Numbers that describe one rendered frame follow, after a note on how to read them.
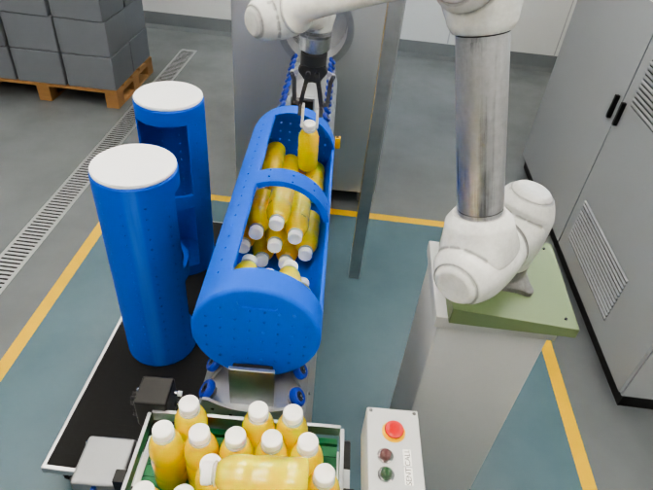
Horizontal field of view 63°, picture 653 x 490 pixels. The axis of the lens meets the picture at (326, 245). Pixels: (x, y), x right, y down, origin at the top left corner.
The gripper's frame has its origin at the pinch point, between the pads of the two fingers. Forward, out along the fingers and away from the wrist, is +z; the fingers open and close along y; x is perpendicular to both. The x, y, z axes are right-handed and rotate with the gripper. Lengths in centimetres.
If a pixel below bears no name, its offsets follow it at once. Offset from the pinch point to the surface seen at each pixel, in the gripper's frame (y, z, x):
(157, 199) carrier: 47, 29, 10
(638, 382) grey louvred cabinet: -150, 108, 4
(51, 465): 80, 111, 60
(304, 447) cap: -7, 17, 98
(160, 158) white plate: 49, 23, -4
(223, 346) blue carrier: 13, 21, 74
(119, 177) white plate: 59, 23, 9
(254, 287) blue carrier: 6, 2, 73
